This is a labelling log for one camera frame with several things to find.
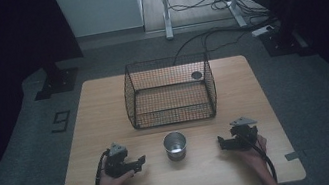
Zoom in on black wire mesh basket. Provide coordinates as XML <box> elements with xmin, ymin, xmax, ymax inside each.
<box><xmin>117</xmin><ymin>49</ymin><xmax>221</xmax><ymax>133</ymax></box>

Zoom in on black stand base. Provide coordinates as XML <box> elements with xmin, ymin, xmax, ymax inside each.
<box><xmin>28</xmin><ymin>58</ymin><xmax>83</xmax><ymax>102</ymax></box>
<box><xmin>258</xmin><ymin>21</ymin><xmax>316</xmax><ymax>64</ymax></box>

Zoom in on white power strip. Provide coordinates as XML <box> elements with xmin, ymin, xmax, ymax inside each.
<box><xmin>249</xmin><ymin>23</ymin><xmax>277</xmax><ymax>38</ymax></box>

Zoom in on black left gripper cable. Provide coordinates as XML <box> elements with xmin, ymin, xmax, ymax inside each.
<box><xmin>83</xmin><ymin>147</ymin><xmax>117</xmax><ymax>185</ymax></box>

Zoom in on white cabinet panel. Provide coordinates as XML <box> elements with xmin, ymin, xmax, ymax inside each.
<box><xmin>52</xmin><ymin>0</ymin><xmax>148</xmax><ymax>42</ymax></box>

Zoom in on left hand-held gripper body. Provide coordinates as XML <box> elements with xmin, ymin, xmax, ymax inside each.
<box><xmin>100</xmin><ymin>140</ymin><xmax>137</xmax><ymax>180</ymax></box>

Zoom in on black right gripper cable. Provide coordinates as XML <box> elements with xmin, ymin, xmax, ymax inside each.
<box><xmin>242</xmin><ymin>131</ymin><xmax>279</xmax><ymax>185</ymax></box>

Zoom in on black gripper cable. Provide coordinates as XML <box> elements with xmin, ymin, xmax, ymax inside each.
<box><xmin>242</xmin><ymin>131</ymin><xmax>279</xmax><ymax>185</ymax></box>
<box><xmin>83</xmin><ymin>147</ymin><xmax>117</xmax><ymax>185</ymax></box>

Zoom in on shiny metal cup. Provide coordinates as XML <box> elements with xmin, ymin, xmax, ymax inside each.
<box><xmin>160</xmin><ymin>129</ymin><xmax>191</xmax><ymax>164</ymax></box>

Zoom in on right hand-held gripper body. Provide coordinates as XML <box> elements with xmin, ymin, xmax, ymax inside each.
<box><xmin>227</xmin><ymin>114</ymin><xmax>262</xmax><ymax>154</ymax></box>

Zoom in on black round table grommet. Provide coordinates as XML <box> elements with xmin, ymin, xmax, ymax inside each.
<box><xmin>189</xmin><ymin>69</ymin><xmax>204</xmax><ymax>81</ymax></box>

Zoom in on person's right hand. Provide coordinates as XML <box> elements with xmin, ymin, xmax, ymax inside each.
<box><xmin>234</xmin><ymin>132</ymin><xmax>273</xmax><ymax>176</ymax></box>

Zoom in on black floor cables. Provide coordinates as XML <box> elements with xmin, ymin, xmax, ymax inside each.
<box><xmin>162</xmin><ymin>0</ymin><xmax>283</xmax><ymax>67</ymax></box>

